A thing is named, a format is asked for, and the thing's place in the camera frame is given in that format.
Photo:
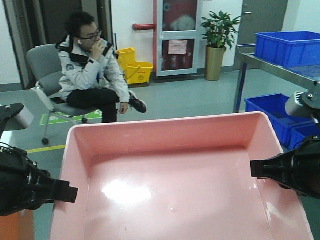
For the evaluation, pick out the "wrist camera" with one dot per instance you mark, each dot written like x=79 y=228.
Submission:
x=304 y=105
x=15 y=117

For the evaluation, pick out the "pink plastic bin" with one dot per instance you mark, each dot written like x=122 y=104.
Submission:
x=176 y=179

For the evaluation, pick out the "fire hose cabinet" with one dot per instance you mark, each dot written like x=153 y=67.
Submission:
x=177 y=35

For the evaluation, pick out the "blue bin on table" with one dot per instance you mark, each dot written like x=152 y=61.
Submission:
x=288 y=48

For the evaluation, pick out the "seated man white jacket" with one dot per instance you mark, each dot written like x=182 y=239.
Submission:
x=91 y=74

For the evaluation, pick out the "grey office chair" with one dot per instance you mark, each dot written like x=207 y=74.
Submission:
x=46 y=68

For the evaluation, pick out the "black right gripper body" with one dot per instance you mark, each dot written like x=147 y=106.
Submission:
x=304 y=169

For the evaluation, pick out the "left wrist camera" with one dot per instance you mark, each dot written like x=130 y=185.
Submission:
x=15 y=117

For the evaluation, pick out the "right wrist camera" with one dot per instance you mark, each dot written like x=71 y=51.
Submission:
x=304 y=105

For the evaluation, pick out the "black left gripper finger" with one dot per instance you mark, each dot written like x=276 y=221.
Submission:
x=60 y=190

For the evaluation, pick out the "yellow mop bucket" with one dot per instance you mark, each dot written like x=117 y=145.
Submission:
x=135 y=72

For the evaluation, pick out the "blue bin on floor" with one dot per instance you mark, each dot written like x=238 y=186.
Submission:
x=289 y=129

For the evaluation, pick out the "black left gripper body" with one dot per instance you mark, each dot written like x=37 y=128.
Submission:
x=19 y=179

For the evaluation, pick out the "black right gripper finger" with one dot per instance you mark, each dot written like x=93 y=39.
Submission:
x=278 y=168

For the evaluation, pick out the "plant in gold pot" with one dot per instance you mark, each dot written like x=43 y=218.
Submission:
x=220 y=32

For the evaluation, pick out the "steel table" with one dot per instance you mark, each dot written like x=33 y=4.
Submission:
x=249 y=59

